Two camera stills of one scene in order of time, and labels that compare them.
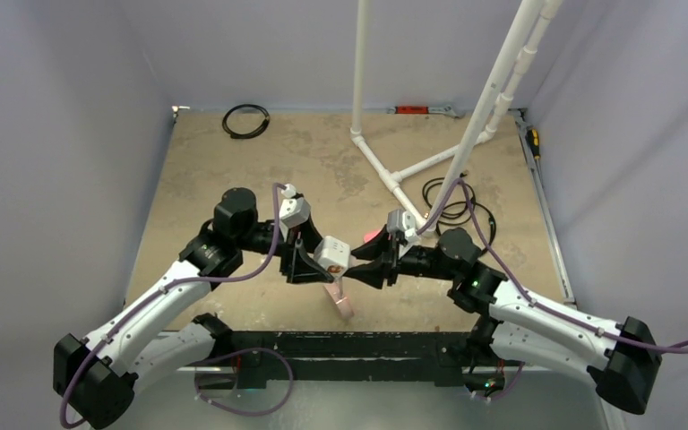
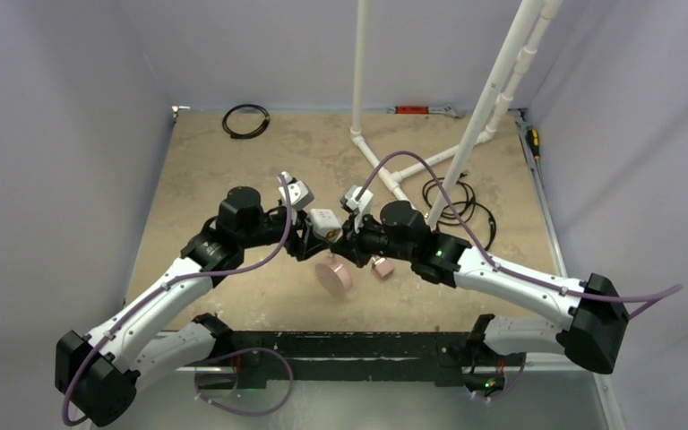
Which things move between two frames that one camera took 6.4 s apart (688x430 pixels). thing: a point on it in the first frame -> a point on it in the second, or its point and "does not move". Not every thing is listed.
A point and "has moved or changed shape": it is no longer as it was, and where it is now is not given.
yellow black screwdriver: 532,137 does not move
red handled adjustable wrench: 422,109 does not move
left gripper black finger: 303,270 -> 303,243
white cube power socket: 334,254 has moved or changed shape
